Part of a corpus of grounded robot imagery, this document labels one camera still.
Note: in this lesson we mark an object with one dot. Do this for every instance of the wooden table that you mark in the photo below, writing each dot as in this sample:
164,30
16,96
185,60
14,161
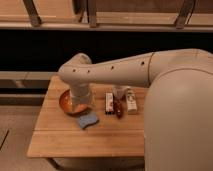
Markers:
57,134

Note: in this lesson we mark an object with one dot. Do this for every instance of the dark brown bottle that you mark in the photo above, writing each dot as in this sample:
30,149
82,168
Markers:
118,109

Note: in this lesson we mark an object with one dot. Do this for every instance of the clear plastic cup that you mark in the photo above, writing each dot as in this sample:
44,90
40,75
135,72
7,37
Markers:
119,91

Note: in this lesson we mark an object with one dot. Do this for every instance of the orange bowl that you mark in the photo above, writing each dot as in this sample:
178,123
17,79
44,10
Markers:
69,107

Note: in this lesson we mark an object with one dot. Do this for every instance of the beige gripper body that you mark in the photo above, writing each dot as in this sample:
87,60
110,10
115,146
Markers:
81,98

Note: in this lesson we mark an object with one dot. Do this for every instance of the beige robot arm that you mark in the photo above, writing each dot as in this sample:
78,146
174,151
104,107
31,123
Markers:
178,108

